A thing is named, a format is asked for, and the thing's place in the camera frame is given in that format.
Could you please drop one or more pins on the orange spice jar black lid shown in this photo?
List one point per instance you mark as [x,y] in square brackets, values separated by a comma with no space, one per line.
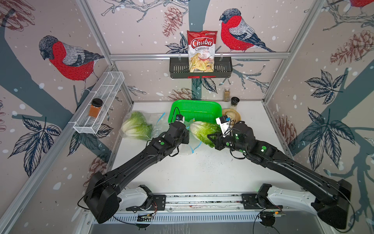
[96,105]

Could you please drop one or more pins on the black hanging wall basket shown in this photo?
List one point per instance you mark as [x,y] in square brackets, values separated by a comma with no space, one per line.
[179,69]

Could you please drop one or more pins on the white wire wall shelf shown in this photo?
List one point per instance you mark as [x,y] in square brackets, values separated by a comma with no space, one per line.
[106,92]

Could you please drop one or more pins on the green plastic basket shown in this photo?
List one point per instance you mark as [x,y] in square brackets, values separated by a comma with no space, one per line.
[205,111]

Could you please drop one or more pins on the small chinese cabbage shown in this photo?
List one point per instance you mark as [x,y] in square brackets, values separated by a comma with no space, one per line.
[200,130]

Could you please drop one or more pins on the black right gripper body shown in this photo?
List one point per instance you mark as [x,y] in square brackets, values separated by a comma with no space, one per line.
[229,143]

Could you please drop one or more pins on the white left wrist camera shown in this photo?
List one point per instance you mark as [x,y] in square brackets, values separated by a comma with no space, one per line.
[179,118]

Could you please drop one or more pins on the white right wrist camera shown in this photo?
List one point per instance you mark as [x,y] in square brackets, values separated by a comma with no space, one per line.
[224,122]

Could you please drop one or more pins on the glass spice shaker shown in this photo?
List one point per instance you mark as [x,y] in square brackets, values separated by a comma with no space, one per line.
[226,94]

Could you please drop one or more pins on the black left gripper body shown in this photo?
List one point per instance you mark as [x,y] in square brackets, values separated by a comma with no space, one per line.
[184,138]

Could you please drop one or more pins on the black top pepper grinder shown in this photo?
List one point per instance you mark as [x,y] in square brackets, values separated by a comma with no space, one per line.
[234,102]

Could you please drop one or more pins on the red cassava chips bag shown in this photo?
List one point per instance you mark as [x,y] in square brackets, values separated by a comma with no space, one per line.
[201,50]

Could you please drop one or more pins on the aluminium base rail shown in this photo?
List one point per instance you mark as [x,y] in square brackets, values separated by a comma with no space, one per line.
[141,208]

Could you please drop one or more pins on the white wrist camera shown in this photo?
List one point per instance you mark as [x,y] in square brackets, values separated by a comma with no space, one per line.
[179,118]
[224,122]

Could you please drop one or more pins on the clear zipper bag blue seal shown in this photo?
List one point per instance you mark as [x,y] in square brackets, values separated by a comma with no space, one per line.
[159,121]

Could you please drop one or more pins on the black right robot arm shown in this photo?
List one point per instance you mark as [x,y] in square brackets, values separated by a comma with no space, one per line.
[331,199]

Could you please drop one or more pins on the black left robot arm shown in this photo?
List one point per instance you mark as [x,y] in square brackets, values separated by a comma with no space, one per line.
[103,190]

